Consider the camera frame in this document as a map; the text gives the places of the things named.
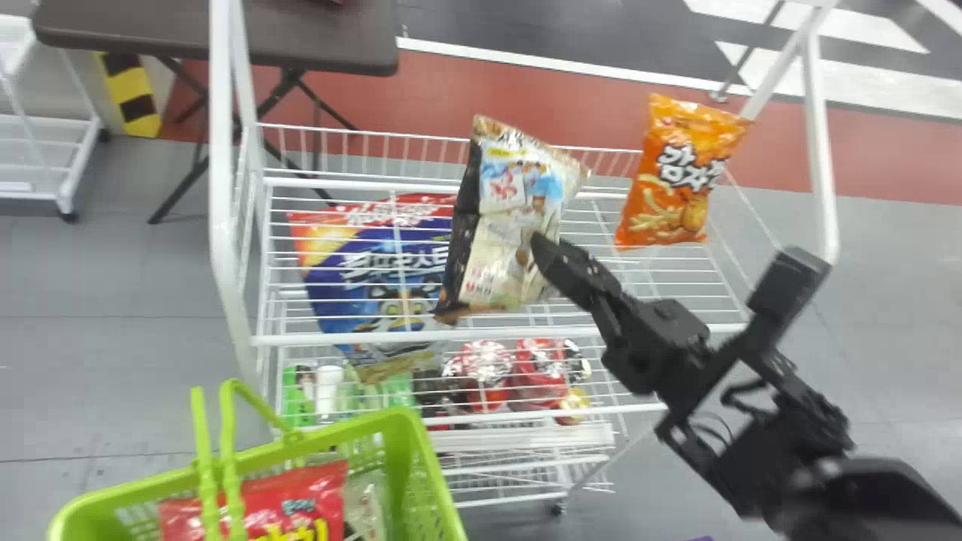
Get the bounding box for red noodle cup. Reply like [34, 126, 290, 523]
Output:
[442, 340, 516, 416]
[511, 337, 594, 427]

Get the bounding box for green bottle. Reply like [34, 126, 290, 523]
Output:
[282, 365, 317, 428]

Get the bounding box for green basket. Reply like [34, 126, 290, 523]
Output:
[47, 379, 469, 541]

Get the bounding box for white snack packet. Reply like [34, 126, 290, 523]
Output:
[434, 114, 591, 326]

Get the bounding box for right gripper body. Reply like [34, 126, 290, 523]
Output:
[592, 298, 713, 397]

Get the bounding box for white wire rack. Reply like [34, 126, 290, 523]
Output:
[0, 15, 107, 225]
[208, 0, 842, 519]

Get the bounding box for orange snack packet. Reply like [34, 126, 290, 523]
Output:
[613, 92, 755, 252]

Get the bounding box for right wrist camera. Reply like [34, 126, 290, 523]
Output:
[705, 246, 833, 391]

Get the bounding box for red snack packet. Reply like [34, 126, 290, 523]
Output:
[157, 459, 351, 541]

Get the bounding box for dark side table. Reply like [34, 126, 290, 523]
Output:
[32, 0, 401, 225]

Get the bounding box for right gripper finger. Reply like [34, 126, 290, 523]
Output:
[529, 231, 626, 333]

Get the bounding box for blue snack packet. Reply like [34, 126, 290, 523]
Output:
[287, 192, 461, 385]

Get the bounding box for white bottle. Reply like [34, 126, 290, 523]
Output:
[315, 365, 346, 419]

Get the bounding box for yellow black striped post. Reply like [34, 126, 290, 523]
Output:
[93, 51, 163, 139]

